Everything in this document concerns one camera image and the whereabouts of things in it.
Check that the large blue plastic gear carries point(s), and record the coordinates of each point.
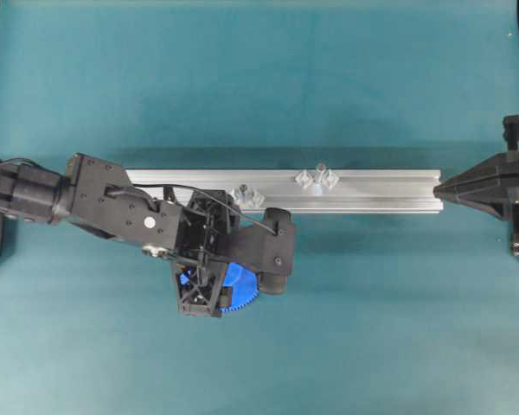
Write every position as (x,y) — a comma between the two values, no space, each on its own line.
(242,287)

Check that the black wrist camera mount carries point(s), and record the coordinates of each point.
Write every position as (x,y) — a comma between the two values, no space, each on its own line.
(268,255)

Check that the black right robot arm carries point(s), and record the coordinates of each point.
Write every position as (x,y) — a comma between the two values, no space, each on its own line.
(491,186)

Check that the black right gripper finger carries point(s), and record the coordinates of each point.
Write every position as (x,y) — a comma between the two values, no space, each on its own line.
(491,169)
(499,209)

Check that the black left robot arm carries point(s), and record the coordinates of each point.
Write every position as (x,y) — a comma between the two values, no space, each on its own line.
(99,198)

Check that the clear bracket beside shaft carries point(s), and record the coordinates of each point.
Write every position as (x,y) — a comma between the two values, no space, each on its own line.
(304,179)
(330,179)
(238,196)
(255,200)

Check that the aluminium extrusion rail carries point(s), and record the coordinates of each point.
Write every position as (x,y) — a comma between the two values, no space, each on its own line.
(359,191)

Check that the steel shaft near blue mark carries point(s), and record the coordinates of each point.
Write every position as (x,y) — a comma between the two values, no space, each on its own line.
(320,173)

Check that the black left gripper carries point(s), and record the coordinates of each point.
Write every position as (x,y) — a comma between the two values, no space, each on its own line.
(202,236)

